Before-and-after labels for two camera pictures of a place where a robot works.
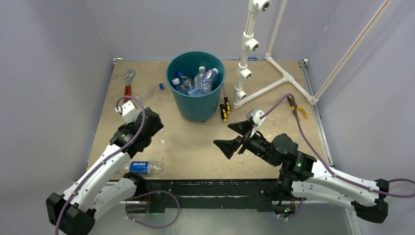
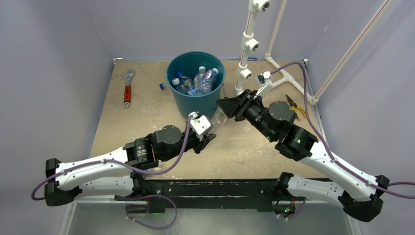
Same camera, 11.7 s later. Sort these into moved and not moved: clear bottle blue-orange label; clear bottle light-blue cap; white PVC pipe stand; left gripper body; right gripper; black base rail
Moved: right gripper; left gripper body
Not moved: white PVC pipe stand; clear bottle light-blue cap; clear bottle blue-orange label; black base rail
